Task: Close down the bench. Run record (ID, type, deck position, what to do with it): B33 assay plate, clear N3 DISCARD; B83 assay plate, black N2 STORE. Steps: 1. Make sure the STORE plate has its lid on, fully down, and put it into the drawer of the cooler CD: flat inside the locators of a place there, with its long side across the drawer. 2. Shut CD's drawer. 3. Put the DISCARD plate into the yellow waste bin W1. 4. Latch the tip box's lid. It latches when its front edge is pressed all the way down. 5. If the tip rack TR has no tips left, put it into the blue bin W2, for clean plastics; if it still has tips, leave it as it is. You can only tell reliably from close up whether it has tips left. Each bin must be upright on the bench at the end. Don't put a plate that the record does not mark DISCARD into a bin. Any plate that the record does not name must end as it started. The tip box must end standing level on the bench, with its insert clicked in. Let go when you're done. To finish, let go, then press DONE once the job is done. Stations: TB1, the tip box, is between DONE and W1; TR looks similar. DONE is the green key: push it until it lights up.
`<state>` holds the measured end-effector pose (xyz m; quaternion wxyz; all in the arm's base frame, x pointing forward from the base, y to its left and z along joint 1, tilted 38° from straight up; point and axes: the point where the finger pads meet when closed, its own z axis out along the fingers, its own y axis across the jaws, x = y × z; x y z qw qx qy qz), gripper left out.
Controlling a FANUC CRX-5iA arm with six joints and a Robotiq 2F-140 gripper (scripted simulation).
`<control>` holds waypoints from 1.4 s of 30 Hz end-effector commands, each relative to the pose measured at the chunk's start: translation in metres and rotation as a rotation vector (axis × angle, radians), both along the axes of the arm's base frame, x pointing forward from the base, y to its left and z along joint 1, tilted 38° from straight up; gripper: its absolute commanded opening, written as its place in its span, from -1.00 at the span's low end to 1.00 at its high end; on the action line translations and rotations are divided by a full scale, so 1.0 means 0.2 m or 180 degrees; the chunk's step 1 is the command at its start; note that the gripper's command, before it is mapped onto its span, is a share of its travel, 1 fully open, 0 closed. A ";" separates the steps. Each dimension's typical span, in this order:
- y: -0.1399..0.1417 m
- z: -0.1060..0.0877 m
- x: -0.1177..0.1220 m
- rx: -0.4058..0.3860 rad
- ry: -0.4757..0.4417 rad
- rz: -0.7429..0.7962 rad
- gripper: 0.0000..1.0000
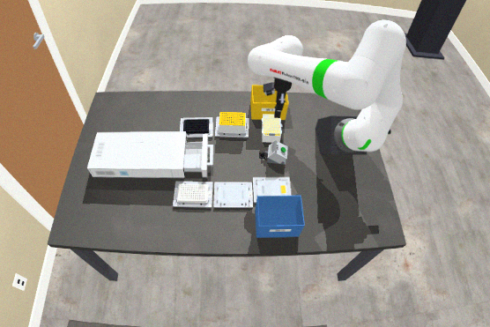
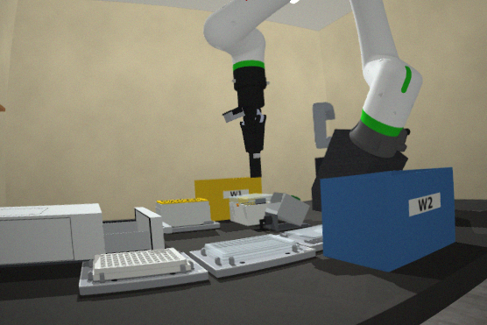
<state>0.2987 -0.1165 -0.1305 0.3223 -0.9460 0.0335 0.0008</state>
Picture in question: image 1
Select yellow waste bin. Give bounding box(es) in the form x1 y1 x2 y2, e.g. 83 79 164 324
250 85 288 120

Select blue bin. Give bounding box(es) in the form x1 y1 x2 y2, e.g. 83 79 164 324
256 196 305 238

